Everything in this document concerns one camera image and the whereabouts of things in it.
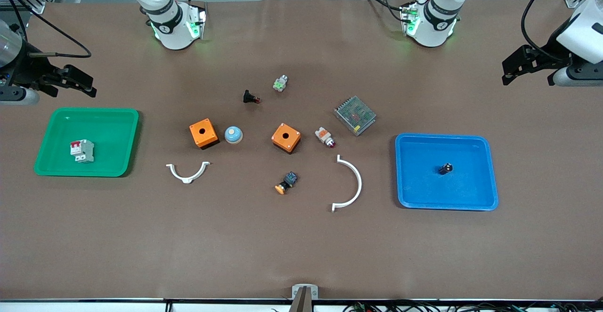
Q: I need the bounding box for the white red circuit breaker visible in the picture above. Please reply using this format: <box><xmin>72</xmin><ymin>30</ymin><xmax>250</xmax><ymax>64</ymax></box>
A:
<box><xmin>70</xmin><ymin>140</ymin><xmax>95</xmax><ymax>163</ymax></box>

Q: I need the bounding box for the green plastic tray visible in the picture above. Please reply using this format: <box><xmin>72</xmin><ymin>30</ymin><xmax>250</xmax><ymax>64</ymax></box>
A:
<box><xmin>34</xmin><ymin>107</ymin><xmax>140</xmax><ymax>177</ymax></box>

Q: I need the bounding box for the blue plastic tray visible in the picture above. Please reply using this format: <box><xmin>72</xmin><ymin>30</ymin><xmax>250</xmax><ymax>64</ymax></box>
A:
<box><xmin>395</xmin><ymin>133</ymin><xmax>499</xmax><ymax>211</ymax></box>

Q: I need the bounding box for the metal mesh power supply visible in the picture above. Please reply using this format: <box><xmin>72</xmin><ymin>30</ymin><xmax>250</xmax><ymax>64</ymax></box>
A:
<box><xmin>334</xmin><ymin>96</ymin><xmax>377</xmax><ymax>137</ymax></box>

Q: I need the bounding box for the red button orange white body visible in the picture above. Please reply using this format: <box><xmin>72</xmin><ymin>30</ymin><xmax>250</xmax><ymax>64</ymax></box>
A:
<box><xmin>315</xmin><ymin>126</ymin><xmax>337</xmax><ymax>148</ymax></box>

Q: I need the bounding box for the orange cap push button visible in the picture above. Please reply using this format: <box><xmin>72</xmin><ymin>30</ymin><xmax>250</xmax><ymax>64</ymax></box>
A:
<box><xmin>275</xmin><ymin>171</ymin><xmax>298</xmax><ymax>195</ymax></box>

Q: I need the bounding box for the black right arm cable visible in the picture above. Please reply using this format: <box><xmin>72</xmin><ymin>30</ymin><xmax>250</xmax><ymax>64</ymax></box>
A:
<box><xmin>6</xmin><ymin>0</ymin><xmax>92</xmax><ymax>59</ymax></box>

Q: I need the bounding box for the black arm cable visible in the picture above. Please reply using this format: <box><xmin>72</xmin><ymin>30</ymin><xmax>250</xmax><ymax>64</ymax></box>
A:
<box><xmin>521</xmin><ymin>0</ymin><xmax>573</xmax><ymax>63</ymax></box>
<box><xmin>6</xmin><ymin>0</ymin><xmax>92</xmax><ymax>59</ymax></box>

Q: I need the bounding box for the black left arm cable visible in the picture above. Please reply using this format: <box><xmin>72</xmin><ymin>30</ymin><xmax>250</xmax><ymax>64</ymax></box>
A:
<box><xmin>521</xmin><ymin>0</ymin><xmax>573</xmax><ymax>63</ymax></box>

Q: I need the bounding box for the orange button enclosure box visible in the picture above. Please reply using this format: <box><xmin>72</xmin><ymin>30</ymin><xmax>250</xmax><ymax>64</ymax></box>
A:
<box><xmin>189</xmin><ymin>118</ymin><xmax>220</xmax><ymax>150</ymax></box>
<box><xmin>271</xmin><ymin>123</ymin><xmax>302</xmax><ymax>154</ymax></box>

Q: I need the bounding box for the small white curved bracket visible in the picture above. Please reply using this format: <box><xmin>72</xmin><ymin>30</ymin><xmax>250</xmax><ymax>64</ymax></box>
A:
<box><xmin>166</xmin><ymin>161</ymin><xmax>211</xmax><ymax>184</ymax></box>

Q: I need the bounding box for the large white curved bracket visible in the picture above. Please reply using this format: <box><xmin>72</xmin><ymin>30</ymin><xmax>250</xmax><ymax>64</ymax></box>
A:
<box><xmin>331</xmin><ymin>155</ymin><xmax>363</xmax><ymax>213</ymax></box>

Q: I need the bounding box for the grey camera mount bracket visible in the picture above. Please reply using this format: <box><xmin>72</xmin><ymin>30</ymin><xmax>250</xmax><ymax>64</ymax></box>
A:
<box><xmin>288</xmin><ymin>284</ymin><xmax>319</xmax><ymax>312</ymax></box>

